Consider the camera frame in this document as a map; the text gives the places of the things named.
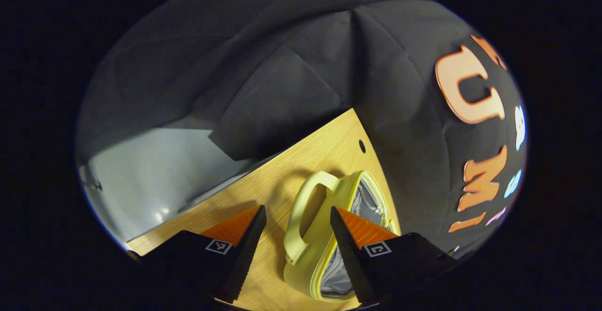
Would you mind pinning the pale yellow small suitcase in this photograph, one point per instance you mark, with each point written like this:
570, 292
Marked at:
303, 266

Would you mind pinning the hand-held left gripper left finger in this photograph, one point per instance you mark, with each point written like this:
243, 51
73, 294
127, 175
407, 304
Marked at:
244, 259

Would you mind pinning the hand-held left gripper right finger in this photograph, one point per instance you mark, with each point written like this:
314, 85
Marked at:
350, 259

